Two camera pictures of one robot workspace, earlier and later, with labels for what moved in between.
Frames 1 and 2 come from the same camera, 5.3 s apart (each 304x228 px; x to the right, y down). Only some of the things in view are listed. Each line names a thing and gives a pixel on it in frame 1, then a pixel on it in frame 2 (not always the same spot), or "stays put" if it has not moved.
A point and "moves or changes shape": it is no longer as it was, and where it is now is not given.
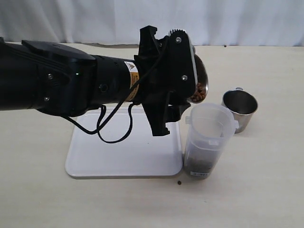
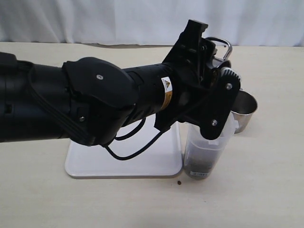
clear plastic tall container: (211, 126) stays put
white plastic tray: (118, 141) stays put
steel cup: (242, 104) stays put
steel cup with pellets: (202, 85) moves or changes shape
